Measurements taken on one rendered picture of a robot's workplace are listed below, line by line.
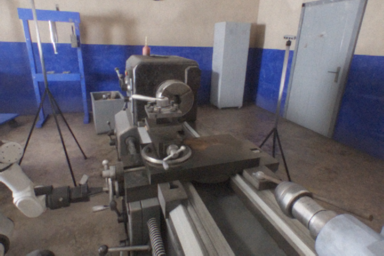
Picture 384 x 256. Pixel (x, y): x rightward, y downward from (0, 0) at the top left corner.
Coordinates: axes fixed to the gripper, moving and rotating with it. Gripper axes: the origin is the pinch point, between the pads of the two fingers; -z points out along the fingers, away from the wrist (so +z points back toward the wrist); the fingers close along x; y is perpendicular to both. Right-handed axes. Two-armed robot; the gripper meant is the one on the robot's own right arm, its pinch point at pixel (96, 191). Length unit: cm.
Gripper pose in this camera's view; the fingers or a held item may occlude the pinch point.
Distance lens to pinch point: 118.1
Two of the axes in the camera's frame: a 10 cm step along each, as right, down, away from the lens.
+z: -9.5, 0.7, -3.2
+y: 2.3, 8.4, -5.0
